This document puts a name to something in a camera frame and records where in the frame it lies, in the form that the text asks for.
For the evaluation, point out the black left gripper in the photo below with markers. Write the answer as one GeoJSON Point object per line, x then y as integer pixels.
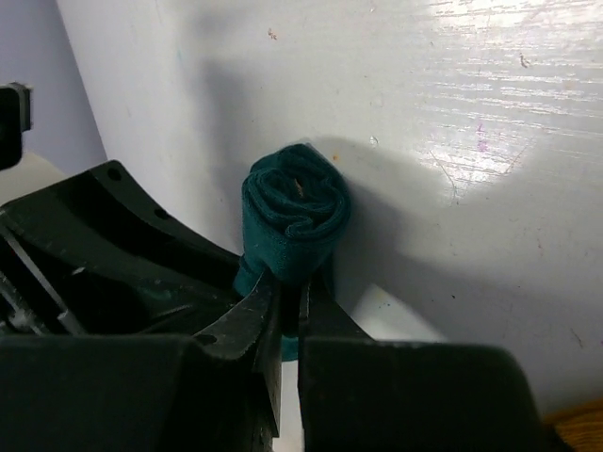
{"type": "Point", "coordinates": [95, 254]}

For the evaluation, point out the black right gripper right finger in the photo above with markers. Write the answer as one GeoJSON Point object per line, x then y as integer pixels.
{"type": "Point", "coordinates": [361, 394]}

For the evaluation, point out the mustard yellow striped sock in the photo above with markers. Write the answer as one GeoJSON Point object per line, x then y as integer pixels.
{"type": "Point", "coordinates": [579, 428]}

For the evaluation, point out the dark green reindeer sock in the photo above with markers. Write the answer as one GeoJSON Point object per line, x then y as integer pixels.
{"type": "Point", "coordinates": [295, 209]}

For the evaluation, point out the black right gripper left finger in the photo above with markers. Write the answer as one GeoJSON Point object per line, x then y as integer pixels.
{"type": "Point", "coordinates": [215, 390]}

